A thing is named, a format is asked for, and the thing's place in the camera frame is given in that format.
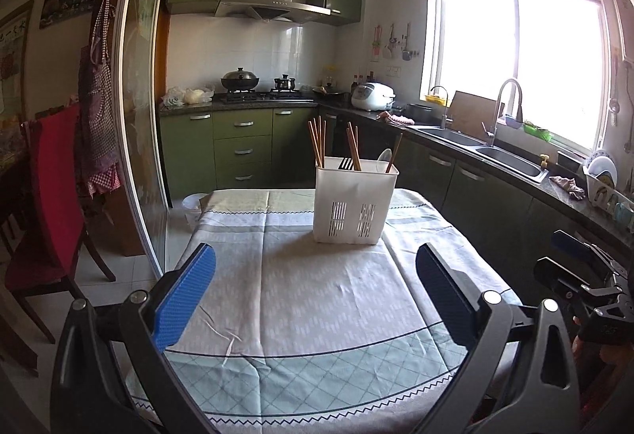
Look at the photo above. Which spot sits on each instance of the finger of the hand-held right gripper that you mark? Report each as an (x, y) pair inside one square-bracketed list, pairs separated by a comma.
[(569, 242), (554, 275)]

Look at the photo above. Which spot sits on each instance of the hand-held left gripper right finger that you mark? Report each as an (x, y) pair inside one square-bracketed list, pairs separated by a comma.
[(446, 295)]

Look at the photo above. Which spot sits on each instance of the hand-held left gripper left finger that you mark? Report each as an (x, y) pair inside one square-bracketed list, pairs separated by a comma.
[(185, 295)]

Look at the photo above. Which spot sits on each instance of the white plastic utensil holder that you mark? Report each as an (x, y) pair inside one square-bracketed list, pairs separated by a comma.
[(356, 196)]

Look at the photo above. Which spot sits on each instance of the dark wooden chopstick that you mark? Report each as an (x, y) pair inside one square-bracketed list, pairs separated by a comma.
[(395, 152)]

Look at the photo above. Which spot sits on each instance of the reddish wooden chopstick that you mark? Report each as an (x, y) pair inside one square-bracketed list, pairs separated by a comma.
[(356, 147)]

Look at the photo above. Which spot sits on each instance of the light wooden chopstick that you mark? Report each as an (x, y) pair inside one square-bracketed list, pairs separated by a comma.
[(317, 142), (358, 139), (313, 142), (352, 147), (321, 142), (324, 142)]

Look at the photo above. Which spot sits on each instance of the person's right hand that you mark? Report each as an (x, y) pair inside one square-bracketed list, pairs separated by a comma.
[(578, 347)]

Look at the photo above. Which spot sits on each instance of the grey rag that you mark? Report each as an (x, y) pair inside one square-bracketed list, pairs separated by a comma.
[(567, 186)]

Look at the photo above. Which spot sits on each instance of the dish rack with plates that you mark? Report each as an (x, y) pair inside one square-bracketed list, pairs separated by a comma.
[(604, 186)]

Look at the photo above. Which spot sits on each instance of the white plastic bin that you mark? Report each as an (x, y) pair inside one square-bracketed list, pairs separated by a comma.
[(193, 211)]

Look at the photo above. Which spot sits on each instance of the steel double sink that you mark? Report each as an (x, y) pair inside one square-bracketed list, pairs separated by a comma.
[(505, 161)]

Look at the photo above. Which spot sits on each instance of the green plastic basket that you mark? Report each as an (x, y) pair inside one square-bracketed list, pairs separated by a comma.
[(537, 132)]

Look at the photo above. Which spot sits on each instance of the patterned grey green tablecloth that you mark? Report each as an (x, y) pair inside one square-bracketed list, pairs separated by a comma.
[(307, 305)]

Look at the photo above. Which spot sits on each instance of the tall gooseneck faucet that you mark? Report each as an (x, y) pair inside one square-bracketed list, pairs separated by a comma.
[(496, 117)]

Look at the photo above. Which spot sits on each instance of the white plastic spoon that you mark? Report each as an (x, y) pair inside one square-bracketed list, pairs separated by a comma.
[(384, 157)]

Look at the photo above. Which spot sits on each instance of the green lower kitchen cabinets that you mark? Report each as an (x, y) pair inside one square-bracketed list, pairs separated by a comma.
[(242, 152)]

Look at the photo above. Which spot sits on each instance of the wooden cutting board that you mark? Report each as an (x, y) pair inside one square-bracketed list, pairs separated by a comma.
[(470, 114)]

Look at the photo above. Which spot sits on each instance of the black plastic fork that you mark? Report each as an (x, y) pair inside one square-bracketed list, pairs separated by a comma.
[(345, 163)]

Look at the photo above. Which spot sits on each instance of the chair with red cover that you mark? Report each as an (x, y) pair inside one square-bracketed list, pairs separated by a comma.
[(54, 176)]

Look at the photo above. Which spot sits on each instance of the small steel faucet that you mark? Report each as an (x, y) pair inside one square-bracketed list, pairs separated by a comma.
[(445, 114)]

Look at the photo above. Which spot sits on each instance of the kitchen window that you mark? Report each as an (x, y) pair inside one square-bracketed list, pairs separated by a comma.
[(520, 67)]

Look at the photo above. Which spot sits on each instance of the etched glass sliding door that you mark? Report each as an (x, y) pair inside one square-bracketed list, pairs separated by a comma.
[(143, 117)]

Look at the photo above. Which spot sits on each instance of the pink cloth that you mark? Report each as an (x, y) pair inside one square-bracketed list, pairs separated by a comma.
[(396, 118)]

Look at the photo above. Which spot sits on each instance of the black cooking pot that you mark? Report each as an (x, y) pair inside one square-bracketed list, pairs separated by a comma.
[(418, 113)]

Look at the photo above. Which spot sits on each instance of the yellow windowsill item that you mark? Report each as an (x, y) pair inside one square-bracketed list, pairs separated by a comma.
[(438, 98)]

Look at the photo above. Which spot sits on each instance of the checked apron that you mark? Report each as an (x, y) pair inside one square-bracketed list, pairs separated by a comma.
[(99, 117)]

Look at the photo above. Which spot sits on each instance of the white plastic bag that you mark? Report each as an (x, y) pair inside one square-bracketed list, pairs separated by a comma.
[(190, 96)]

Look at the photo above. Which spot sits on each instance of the white rice cooker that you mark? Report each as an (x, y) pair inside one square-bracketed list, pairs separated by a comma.
[(371, 96)]

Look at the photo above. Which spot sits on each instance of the gas stove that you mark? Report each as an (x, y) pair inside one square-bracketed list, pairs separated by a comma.
[(267, 96)]

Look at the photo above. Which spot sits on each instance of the black wok with lid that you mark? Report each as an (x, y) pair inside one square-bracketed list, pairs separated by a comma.
[(240, 80)]

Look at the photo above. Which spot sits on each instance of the small black pot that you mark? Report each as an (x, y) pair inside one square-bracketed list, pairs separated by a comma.
[(285, 83)]

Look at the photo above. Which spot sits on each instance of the frying pan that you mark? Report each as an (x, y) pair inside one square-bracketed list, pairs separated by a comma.
[(329, 91)]

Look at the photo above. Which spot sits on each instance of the wall utensil rack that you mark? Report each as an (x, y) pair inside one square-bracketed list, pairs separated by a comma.
[(391, 43)]

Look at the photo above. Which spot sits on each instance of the framed wall picture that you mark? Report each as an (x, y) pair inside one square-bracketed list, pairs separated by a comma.
[(12, 63)]

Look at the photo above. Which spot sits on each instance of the black wall calendar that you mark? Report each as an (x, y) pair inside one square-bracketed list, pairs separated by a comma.
[(69, 1)]

